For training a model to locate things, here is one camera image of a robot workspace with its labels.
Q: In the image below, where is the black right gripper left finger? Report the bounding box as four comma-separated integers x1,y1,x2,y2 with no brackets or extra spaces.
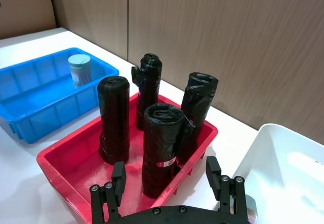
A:
90,161,127,224

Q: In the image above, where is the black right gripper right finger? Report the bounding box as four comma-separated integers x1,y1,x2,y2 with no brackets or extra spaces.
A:
206,156,250,221

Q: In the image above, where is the black bag roll red label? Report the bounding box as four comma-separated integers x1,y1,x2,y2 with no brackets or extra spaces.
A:
141,103,196,199

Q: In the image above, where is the red plastic bin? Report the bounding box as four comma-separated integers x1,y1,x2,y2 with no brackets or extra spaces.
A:
36,92,219,224

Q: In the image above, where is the smooth black bag roll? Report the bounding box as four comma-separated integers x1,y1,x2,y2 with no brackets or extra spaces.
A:
97,76,131,165

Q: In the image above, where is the white plastic bin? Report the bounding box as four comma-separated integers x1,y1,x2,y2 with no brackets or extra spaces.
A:
231,123,324,224

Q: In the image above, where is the crumpled black bag roll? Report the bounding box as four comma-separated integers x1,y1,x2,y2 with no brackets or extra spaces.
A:
177,72,219,165

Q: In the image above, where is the slim black bag roll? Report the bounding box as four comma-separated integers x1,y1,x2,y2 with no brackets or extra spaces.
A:
131,53,163,130

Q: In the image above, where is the blue plastic bin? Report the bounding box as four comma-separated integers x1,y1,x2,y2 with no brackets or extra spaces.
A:
0,47,120,144

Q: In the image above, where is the teal bag roll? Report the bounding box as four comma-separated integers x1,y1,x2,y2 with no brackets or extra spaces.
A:
67,54,95,90

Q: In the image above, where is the brown cardboard box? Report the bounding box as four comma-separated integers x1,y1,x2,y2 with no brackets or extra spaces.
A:
0,0,57,41

